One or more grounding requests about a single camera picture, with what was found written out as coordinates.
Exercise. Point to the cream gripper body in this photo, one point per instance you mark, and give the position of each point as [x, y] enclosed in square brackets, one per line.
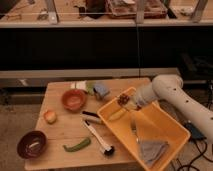
[130, 105]

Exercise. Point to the dark red grapes bunch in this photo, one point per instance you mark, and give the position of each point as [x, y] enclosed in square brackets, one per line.
[123, 99]

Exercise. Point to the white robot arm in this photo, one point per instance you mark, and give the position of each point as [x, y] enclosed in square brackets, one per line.
[169, 88]

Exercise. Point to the orange bowl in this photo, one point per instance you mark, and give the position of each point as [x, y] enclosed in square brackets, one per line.
[73, 99]

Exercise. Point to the purple bowl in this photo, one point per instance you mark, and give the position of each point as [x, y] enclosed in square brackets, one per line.
[32, 145]

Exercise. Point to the metal fork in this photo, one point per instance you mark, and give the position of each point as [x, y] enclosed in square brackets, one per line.
[134, 130]

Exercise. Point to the blue sponge block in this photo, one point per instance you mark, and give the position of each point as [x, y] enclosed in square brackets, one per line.
[100, 90]

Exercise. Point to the yellow plastic bin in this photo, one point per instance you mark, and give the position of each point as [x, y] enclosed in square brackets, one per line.
[153, 123]

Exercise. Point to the grey cloth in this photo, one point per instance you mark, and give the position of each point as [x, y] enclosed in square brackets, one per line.
[152, 150]

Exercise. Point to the green and white cloth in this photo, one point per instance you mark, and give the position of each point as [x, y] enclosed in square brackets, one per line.
[86, 86]

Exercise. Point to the white dish brush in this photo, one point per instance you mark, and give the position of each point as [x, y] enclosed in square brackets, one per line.
[106, 149]

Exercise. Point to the green pepper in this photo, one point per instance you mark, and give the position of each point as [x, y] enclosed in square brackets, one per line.
[84, 143]

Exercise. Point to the wooden table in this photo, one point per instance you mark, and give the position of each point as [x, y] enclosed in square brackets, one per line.
[69, 130]

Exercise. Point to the black foot pedal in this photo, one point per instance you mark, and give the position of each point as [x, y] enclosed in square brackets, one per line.
[195, 133]

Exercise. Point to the yellow-red apple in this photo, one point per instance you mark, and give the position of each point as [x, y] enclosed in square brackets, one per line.
[50, 116]

